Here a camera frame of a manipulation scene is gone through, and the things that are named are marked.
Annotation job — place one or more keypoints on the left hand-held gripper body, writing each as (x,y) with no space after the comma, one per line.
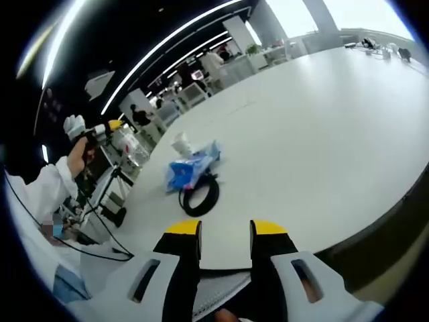
(75,125)

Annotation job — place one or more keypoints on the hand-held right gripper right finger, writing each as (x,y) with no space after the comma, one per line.
(268,278)

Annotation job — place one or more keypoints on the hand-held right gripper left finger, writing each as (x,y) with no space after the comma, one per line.
(181,278)

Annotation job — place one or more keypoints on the blue printed tissue packet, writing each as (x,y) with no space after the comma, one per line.
(187,169)

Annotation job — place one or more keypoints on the person's left hand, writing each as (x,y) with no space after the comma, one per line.
(80,152)

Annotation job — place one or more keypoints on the person's right hand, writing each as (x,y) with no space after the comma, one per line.
(227,316)

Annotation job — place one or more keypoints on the black tripod stand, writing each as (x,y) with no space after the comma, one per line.
(107,188)

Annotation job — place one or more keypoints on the long ceiling light strip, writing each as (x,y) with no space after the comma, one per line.
(161,47)

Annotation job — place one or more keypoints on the person's blue jeans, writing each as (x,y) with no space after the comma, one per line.
(70,285)

